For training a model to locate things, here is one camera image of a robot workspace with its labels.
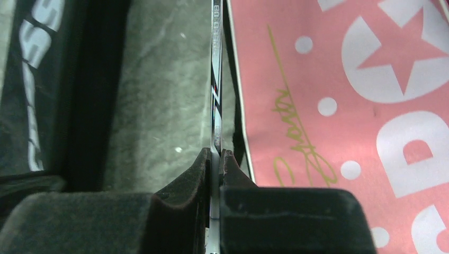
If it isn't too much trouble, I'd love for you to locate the black racket bag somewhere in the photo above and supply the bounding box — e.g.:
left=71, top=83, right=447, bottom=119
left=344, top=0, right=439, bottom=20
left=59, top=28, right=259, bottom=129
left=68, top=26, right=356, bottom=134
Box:
left=1, top=1, right=131, bottom=220

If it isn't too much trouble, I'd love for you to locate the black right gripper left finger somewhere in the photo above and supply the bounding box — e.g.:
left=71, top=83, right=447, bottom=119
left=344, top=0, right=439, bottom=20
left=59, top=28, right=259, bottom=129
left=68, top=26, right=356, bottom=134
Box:
left=1, top=148, right=210, bottom=253

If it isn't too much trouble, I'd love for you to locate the pink racket bag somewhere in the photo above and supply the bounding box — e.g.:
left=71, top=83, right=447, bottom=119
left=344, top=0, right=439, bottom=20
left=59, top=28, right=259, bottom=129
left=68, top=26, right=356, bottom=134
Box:
left=228, top=1, right=448, bottom=253

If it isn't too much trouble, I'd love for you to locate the white racket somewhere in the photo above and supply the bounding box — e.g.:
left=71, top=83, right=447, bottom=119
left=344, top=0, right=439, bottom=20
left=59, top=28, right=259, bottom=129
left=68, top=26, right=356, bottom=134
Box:
left=206, top=0, right=223, bottom=253

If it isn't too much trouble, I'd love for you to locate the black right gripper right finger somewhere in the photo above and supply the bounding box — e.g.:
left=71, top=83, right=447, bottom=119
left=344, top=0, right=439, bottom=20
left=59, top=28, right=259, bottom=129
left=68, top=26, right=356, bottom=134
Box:
left=220, top=150, right=376, bottom=253

